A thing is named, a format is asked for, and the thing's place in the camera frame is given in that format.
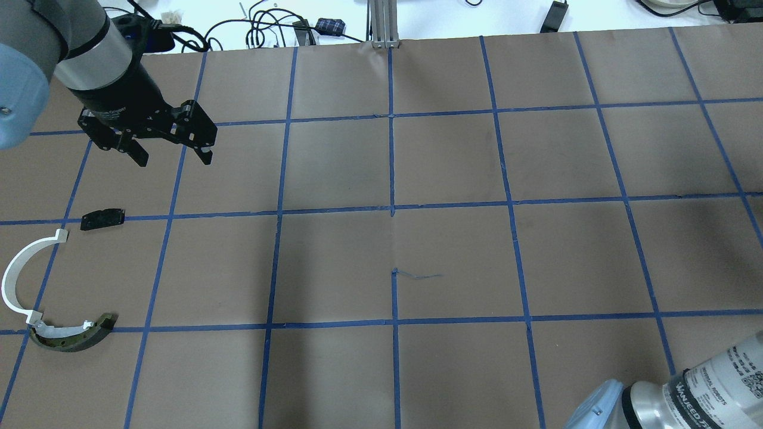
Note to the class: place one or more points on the loose blue tape thread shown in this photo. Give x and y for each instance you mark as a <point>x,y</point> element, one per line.
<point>416,276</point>

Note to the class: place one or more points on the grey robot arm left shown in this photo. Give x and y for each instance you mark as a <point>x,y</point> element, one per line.
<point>98,59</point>

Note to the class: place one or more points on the small black plastic part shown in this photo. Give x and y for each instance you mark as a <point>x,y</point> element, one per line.
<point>104,218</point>

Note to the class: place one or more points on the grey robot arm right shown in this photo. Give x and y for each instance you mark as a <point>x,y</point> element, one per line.
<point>722,392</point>

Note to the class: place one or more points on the black power adapter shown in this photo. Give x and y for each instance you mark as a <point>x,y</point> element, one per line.
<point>554,17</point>

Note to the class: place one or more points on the rusty curved brake shoe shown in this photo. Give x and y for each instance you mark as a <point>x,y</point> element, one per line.
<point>72,339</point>

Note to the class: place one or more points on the blue checkered small box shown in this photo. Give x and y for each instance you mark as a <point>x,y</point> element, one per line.
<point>330,26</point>

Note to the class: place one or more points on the aluminium profile post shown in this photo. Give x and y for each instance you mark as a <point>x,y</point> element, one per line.
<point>383,24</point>

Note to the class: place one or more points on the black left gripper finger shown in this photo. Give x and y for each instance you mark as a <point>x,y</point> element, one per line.
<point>204,153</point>
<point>135,151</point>

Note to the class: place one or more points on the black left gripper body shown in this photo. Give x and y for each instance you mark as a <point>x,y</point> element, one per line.
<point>122,89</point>

